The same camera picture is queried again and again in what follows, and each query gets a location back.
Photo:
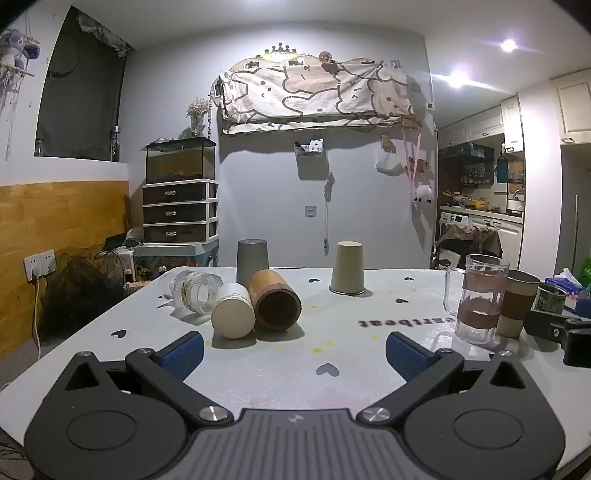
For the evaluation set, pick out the gold crown decoration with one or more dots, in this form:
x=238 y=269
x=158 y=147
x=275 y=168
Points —
x=279 y=50

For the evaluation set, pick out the white plush sheep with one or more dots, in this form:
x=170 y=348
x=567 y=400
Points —
x=423 y=194

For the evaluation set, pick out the laptop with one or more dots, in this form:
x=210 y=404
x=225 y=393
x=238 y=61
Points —
x=115 y=241

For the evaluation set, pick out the ceiling light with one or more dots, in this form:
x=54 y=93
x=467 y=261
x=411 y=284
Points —
x=508 y=45
x=457 y=79

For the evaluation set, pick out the purple plush toy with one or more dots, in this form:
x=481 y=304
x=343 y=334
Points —
x=16 y=46

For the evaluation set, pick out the black kitchen shelf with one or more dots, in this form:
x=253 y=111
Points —
x=466 y=168

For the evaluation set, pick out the dark window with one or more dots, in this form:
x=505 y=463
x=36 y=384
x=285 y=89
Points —
x=78 y=92

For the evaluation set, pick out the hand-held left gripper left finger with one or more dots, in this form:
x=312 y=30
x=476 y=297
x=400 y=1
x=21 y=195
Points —
x=182 y=355

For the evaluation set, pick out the glass fish tank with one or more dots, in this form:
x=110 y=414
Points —
x=180 y=161

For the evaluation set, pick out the grey cup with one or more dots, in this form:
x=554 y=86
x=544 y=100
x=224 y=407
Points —
x=251 y=261

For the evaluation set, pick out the teal printed cabinet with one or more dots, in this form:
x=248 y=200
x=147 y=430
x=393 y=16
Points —
x=184 y=258

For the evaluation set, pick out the green bottle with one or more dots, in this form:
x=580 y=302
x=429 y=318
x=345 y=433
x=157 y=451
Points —
x=586 y=272

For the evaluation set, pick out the green tin can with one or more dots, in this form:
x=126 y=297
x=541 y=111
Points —
x=549 y=300

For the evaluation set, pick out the cream paper cup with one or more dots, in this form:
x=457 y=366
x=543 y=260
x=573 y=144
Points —
x=233 y=316

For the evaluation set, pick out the dried flowers in vase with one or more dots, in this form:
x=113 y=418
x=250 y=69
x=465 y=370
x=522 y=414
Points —
x=198 y=113

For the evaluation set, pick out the clear glass mug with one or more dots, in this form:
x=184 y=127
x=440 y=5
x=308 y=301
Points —
x=480 y=300

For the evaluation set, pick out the blue tissue box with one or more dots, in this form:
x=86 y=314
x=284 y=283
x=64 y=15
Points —
x=565 y=284

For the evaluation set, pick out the grey hanging toy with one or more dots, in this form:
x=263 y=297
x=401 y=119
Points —
x=329 y=187

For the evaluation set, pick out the printed blanket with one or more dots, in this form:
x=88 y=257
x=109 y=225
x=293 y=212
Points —
x=314 y=94

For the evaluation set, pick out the white drawer unit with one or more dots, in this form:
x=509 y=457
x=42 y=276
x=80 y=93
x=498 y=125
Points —
x=178 y=212

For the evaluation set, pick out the white washing machine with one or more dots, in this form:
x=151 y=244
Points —
x=505 y=240

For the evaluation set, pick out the chair with clothes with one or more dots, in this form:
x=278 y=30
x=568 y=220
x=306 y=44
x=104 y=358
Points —
x=466 y=242

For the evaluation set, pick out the white kitchen cabinets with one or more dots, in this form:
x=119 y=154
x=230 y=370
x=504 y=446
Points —
x=480 y=124

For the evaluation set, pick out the small wall switch plate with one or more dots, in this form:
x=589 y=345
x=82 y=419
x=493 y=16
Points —
x=310 y=212

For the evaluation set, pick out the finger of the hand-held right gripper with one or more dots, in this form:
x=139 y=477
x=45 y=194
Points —
x=542 y=324

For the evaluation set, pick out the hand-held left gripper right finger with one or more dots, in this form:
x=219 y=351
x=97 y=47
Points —
x=406 y=355

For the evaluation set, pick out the black net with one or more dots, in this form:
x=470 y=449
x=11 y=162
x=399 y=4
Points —
x=81 y=295

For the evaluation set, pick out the brown and beige cup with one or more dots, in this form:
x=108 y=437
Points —
x=517 y=304

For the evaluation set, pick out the white plastic bag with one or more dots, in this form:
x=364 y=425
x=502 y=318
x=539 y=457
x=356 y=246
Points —
x=388 y=159

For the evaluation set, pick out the white wall socket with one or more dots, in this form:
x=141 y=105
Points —
x=40 y=265

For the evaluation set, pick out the brown wooden cup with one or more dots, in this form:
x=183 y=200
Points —
x=277 y=304

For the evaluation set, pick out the clear glass jar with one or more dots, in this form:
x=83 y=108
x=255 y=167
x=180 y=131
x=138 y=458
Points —
x=191 y=290

